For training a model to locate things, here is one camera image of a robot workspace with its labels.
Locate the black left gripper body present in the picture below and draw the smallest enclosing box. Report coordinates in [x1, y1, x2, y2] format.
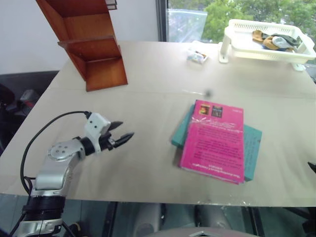
[99, 132, 117, 151]

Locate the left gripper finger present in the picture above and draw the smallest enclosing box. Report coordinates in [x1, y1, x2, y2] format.
[114, 132, 135, 149]
[109, 120, 124, 133]

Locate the wooden shelf organizer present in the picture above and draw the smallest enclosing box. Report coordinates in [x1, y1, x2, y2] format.
[36, 0, 129, 92]

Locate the teal book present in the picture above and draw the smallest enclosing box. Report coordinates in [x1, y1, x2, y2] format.
[175, 124, 263, 183]
[171, 104, 196, 150]

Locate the pink book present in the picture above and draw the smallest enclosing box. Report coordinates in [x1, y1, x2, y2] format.
[178, 99, 246, 185]

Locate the black table leg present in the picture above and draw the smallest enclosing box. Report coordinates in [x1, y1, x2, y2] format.
[104, 201, 119, 237]
[246, 206, 263, 236]

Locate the grey rounded shape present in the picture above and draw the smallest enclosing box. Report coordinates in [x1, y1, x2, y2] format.
[134, 202, 164, 234]

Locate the red and black device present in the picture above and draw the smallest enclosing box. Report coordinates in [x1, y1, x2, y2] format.
[19, 89, 40, 108]

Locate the small clear plastic packet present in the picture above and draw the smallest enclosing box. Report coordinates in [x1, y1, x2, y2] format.
[186, 47, 209, 64]

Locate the clear plastic zip bag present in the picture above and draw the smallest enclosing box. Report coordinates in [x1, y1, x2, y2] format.
[167, 8, 208, 42]

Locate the light grey sock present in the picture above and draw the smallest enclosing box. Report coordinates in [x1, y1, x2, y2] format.
[271, 36, 292, 50]

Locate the tan sock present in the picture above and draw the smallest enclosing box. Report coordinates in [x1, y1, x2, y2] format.
[262, 37, 279, 50]

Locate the dark green sock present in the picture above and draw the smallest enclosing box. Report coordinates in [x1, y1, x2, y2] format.
[278, 34, 301, 48]

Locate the white plastic basket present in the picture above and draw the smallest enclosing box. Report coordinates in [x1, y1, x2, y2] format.
[218, 19, 316, 72]

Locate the mustard brown sock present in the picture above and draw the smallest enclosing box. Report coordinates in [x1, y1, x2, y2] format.
[251, 30, 266, 43]

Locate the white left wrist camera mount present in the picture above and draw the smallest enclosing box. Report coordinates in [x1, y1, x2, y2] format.
[83, 113, 111, 154]

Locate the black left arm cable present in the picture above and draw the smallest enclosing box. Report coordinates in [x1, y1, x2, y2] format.
[20, 111, 92, 198]

